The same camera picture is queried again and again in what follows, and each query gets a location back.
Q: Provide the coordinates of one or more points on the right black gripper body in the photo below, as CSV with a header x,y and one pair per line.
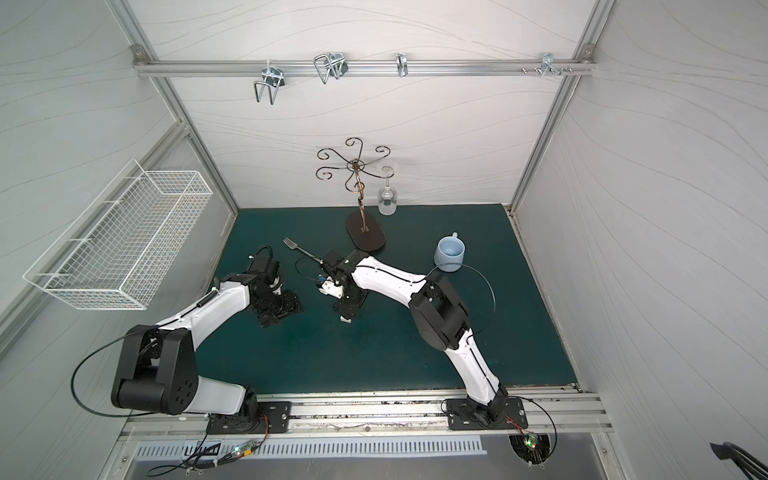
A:
x,y
330,264

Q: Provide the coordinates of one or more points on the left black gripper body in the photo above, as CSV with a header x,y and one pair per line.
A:
x,y
282,303

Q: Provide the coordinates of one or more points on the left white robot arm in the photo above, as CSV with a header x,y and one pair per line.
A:
x,y
157,370

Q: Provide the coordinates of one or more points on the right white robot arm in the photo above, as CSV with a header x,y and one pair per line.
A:
x,y
439,313

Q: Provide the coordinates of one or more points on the dark oval stand base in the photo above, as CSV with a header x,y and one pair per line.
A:
x,y
365,232

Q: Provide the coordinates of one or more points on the silver metal fork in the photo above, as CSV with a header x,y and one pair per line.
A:
x,y
292,245

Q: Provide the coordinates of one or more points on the wine glass hanging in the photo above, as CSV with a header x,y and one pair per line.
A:
x,y
387,195

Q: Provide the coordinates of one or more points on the light blue mug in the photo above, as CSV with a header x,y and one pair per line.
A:
x,y
449,253

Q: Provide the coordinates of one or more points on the copper stand pole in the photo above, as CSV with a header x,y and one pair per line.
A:
x,y
356,166

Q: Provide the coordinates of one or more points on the metal double hook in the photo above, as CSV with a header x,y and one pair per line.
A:
x,y
272,79

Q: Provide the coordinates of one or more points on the metal angled hook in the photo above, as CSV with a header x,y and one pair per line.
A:
x,y
330,65

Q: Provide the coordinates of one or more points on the small metal hook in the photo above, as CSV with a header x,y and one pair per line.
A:
x,y
401,65

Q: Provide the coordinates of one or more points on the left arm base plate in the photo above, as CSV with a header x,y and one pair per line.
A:
x,y
255,418

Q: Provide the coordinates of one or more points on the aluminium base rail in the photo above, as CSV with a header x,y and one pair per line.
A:
x,y
562,409

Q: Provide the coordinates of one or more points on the white wire basket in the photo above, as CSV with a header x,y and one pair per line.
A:
x,y
116,253

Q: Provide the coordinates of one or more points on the white slotted cable duct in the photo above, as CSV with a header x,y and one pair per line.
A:
x,y
321,447

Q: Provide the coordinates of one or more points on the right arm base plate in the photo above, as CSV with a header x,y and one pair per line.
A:
x,y
463,414

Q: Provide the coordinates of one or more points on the aluminium top rail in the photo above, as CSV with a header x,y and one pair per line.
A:
x,y
357,68

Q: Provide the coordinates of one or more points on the metal bracket hook right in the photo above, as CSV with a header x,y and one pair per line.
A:
x,y
547,67

